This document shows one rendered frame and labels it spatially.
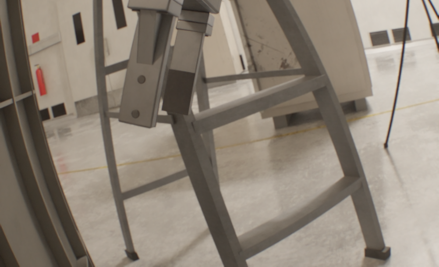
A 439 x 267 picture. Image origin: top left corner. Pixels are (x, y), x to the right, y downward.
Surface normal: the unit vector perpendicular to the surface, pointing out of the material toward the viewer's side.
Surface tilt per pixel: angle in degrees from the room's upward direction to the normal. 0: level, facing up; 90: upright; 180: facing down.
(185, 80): 83
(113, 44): 90
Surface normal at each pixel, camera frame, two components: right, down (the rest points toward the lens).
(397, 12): -0.22, 0.22
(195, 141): 0.47, -0.23
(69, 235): 0.29, 0.10
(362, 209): -0.79, 0.35
